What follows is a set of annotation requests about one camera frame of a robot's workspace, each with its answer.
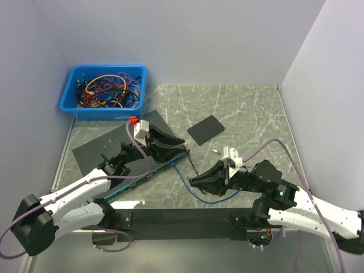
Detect aluminium rail frame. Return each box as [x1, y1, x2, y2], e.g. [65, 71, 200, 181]
[16, 116, 342, 273]

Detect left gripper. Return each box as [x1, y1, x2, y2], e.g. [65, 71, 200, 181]
[121, 124, 187, 164]

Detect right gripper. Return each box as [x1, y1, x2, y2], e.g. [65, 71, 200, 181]
[189, 159, 262, 196]

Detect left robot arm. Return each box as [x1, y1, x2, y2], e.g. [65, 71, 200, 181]
[8, 120, 187, 257]

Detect large black network switch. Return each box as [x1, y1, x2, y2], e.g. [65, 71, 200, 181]
[73, 110, 189, 199]

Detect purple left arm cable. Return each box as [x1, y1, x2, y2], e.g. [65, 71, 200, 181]
[0, 122, 152, 259]

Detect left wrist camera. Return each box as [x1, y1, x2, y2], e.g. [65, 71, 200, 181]
[129, 117, 150, 146]

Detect tangled cables in bin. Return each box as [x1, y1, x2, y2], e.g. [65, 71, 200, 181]
[75, 71, 142, 109]

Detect blue ethernet cable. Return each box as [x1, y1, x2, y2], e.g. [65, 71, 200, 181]
[171, 162, 240, 204]

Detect blue plastic bin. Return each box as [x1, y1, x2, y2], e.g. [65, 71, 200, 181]
[59, 64, 147, 121]

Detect small black network switch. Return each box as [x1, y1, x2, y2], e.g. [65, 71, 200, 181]
[187, 115, 225, 146]

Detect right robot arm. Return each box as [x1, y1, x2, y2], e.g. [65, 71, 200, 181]
[187, 147, 363, 255]

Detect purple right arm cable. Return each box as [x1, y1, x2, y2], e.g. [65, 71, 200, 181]
[241, 138, 346, 273]

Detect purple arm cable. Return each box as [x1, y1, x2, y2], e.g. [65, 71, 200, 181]
[241, 138, 346, 273]
[0, 122, 152, 259]

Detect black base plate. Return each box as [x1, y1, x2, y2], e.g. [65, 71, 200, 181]
[80, 208, 282, 246]

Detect black cable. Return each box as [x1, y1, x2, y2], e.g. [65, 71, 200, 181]
[183, 144, 206, 196]

